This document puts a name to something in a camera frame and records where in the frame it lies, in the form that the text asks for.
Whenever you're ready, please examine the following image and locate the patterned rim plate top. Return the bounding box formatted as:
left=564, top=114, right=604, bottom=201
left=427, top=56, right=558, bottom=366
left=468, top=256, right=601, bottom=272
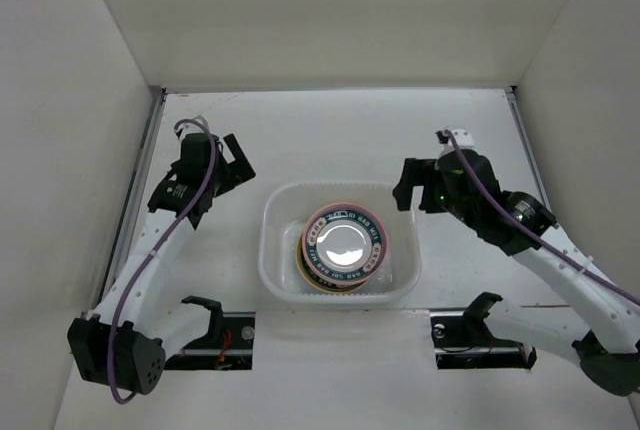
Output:
left=305, top=205, right=387, bottom=283

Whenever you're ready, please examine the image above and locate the pink plate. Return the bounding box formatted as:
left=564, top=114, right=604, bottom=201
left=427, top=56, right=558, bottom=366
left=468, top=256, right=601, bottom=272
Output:
left=302, top=202, right=389, bottom=285

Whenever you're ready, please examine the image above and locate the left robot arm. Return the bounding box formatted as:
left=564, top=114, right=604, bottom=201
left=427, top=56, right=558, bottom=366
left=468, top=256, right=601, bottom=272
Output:
left=67, top=121, right=256, bottom=404

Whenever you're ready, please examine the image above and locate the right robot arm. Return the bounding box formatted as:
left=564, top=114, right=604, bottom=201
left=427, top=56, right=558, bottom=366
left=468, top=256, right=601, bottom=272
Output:
left=392, top=144, right=639, bottom=397

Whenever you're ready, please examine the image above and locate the white plastic bin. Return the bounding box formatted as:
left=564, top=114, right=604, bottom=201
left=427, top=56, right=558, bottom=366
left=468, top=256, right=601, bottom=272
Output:
left=258, top=181, right=422, bottom=306

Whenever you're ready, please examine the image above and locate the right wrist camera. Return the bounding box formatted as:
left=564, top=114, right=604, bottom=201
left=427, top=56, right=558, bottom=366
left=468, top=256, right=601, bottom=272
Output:
left=436, top=127, right=475, bottom=152

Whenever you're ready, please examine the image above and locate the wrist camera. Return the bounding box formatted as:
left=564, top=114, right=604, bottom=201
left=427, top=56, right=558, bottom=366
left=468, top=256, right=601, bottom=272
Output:
left=173, top=115, right=210, bottom=139
left=436, top=127, right=475, bottom=152

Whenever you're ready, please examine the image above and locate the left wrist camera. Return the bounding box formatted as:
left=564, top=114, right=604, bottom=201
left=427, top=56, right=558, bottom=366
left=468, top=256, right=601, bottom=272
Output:
left=173, top=115, right=210, bottom=139

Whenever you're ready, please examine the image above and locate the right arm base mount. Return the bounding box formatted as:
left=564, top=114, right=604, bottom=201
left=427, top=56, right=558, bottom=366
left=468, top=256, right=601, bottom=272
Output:
left=430, top=292, right=537, bottom=370

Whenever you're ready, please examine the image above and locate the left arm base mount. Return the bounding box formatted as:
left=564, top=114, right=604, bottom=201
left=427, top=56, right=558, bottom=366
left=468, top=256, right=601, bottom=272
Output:
left=164, top=296, right=256, bottom=371

